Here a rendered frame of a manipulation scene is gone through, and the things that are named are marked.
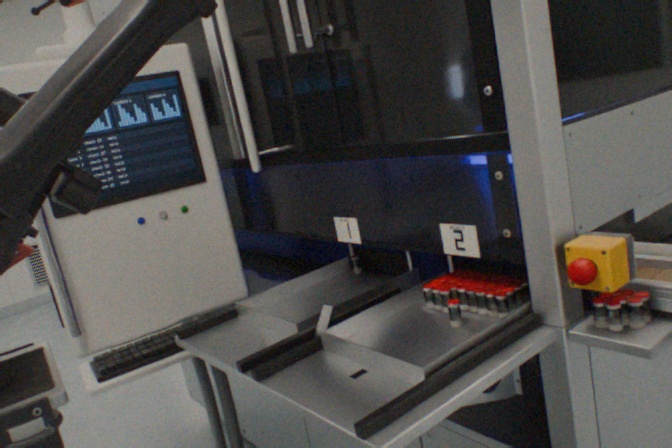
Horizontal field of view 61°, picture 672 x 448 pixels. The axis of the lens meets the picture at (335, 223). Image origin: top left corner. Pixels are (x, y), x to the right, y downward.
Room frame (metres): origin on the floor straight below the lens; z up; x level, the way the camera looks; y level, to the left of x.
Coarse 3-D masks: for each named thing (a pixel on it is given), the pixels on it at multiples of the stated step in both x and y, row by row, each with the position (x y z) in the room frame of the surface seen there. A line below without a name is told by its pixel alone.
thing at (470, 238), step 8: (440, 224) 1.05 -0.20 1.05; (448, 224) 1.04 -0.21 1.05; (448, 232) 1.04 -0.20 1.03; (464, 232) 1.01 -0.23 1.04; (472, 232) 0.99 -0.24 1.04; (448, 240) 1.04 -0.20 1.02; (464, 240) 1.01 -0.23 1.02; (472, 240) 0.99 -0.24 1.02; (448, 248) 1.04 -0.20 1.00; (472, 248) 1.00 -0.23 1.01; (472, 256) 1.00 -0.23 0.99
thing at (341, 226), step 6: (336, 222) 1.33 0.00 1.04; (342, 222) 1.31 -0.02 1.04; (348, 222) 1.29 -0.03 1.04; (354, 222) 1.27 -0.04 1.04; (336, 228) 1.33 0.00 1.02; (342, 228) 1.31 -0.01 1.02; (354, 228) 1.27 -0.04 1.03; (342, 234) 1.31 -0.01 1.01; (348, 234) 1.30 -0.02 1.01; (354, 234) 1.28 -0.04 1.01; (342, 240) 1.32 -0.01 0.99; (348, 240) 1.30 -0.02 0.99; (354, 240) 1.28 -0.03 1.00
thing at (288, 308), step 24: (336, 264) 1.42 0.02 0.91; (288, 288) 1.33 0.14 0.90; (312, 288) 1.35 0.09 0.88; (336, 288) 1.31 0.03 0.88; (360, 288) 1.27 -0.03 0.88; (384, 288) 1.18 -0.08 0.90; (240, 312) 1.24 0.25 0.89; (264, 312) 1.14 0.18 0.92; (288, 312) 1.21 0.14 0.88; (312, 312) 1.18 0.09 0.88; (336, 312) 1.10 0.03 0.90
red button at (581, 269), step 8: (576, 264) 0.80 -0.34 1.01; (584, 264) 0.79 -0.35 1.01; (592, 264) 0.79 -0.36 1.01; (568, 272) 0.81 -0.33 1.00; (576, 272) 0.80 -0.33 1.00; (584, 272) 0.79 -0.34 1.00; (592, 272) 0.79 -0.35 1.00; (576, 280) 0.80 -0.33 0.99; (584, 280) 0.79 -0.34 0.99; (592, 280) 0.79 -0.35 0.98
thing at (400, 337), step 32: (416, 288) 1.12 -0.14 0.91; (352, 320) 1.02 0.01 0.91; (384, 320) 1.05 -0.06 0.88; (416, 320) 1.02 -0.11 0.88; (448, 320) 0.99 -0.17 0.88; (480, 320) 0.96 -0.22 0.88; (512, 320) 0.89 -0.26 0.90; (352, 352) 0.90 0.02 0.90; (384, 352) 0.84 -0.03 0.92; (416, 352) 0.89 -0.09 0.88; (448, 352) 0.80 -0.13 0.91
